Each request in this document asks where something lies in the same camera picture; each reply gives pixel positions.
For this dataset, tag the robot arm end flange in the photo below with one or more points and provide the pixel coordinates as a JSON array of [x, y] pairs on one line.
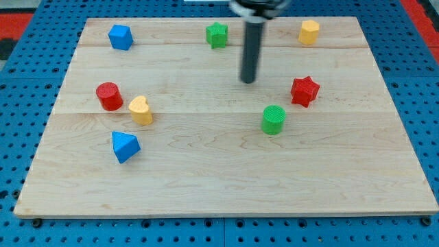
[[263, 9]]

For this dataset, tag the green cylinder block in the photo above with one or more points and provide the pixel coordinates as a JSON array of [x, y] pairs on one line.
[[273, 119]]

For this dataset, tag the light wooden board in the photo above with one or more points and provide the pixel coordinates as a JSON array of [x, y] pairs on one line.
[[205, 154]]

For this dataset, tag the yellow heart block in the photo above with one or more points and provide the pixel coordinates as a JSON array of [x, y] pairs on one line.
[[140, 111]]

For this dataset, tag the green star block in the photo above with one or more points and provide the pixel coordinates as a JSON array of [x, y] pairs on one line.
[[217, 35]]

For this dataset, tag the red star block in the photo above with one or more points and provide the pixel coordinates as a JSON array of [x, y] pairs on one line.
[[304, 91]]

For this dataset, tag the blue triangle block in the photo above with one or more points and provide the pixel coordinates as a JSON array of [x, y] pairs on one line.
[[124, 145]]

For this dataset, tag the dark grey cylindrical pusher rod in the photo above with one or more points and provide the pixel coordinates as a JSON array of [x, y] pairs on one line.
[[253, 33]]

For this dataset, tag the red cylinder block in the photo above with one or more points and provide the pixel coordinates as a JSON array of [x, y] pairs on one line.
[[109, 96]]

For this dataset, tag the yellow hexagon block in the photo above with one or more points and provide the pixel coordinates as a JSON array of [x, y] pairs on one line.
[[309, 31]]

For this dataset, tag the blue cube block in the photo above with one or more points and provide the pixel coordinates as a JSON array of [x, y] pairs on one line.
[[120, 37]]

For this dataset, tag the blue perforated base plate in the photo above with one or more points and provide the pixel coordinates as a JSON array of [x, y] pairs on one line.
[[32, 77]]

